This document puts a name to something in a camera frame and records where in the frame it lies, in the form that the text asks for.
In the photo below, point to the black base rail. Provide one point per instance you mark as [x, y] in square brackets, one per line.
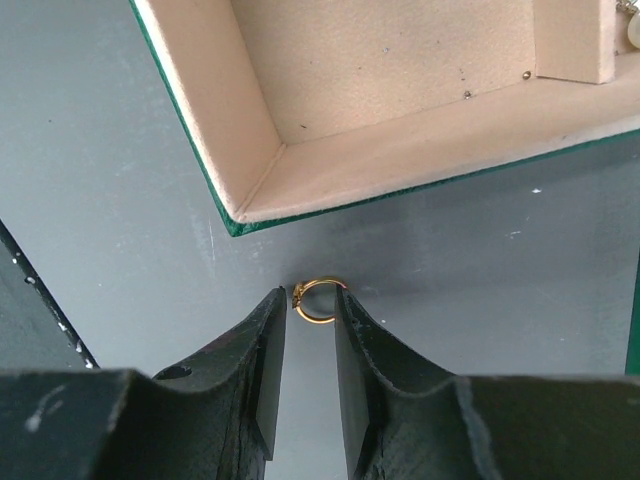
[35, 332]

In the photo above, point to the green jewelry box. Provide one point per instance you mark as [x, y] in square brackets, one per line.
[296, 108]

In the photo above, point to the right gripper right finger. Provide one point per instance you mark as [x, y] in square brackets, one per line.
[400, 415]

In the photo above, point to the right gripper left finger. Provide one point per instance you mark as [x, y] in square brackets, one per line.
[224, 399]

